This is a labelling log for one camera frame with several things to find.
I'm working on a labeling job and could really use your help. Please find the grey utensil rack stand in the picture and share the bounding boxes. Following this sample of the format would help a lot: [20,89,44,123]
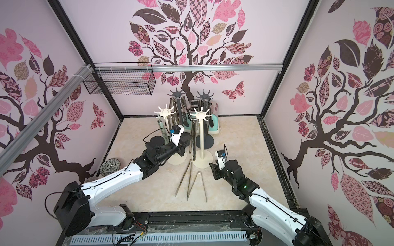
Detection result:
[168,88,191,132]

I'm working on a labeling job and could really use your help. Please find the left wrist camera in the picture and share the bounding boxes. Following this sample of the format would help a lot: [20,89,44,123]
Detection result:
[170,125,184,146]

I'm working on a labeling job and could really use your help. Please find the aluminium frame rail left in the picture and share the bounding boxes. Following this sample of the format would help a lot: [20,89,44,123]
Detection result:
[1,64,92,175]

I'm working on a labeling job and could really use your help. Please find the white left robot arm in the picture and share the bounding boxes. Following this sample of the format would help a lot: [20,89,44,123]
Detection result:
[53,133,191,237]

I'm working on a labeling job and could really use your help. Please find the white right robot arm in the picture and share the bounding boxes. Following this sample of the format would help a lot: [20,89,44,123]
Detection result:
[209,160,332,246]

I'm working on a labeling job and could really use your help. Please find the green silicone tip tongs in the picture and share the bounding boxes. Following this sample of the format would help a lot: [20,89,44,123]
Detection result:
[157,117,170,144]

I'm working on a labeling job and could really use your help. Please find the mint green toaster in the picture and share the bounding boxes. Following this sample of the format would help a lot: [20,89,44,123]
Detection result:
[188,99,220,135]

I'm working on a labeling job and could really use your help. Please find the black wire basket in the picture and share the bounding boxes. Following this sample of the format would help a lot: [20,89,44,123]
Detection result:
[83,61,156,95]

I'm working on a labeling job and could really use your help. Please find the slim steel tongs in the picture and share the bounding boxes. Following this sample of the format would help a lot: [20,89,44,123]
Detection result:
[174,159,194,201]

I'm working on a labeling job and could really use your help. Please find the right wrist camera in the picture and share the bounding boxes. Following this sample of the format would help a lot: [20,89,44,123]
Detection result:
[215,150,227,170]

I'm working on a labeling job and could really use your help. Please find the short steel tongs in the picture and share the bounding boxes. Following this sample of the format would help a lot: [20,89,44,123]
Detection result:
[187,171,208,203]

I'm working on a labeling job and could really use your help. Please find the aluminium frame rail back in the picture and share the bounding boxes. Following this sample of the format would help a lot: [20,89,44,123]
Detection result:
[95,64,283,72]

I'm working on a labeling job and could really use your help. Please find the grey utensil rack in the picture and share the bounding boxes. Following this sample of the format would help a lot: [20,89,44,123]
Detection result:
[197,90,214,150]

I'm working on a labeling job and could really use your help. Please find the aluminium frame rail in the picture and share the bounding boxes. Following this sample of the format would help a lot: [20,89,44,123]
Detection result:
[95,64,283,72]
[1,64,92,175]

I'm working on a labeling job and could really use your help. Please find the black nylon tongs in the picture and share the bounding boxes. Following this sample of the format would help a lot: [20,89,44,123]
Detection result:
[208,100,218,131]

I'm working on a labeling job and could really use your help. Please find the cream utensil rack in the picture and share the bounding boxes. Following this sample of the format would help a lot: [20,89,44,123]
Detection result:
[155,105,187,166]
[191,108,213,169]

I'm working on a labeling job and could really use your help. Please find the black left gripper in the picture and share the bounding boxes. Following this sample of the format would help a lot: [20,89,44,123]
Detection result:
[157,135,194,164]

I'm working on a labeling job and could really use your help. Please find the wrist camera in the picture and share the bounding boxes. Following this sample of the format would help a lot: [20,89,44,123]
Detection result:
[215,150,227,170]
[170,125,184,146]

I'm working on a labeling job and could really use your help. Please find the white cable duct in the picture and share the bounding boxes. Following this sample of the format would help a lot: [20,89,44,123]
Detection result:
[64,231,248,246]

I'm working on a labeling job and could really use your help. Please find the black silicone tip tongs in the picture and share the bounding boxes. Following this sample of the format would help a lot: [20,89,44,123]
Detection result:
[181,96,192,129]

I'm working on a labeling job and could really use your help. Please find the long steel tongs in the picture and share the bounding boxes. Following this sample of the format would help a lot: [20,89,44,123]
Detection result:
[189,118,198,157]

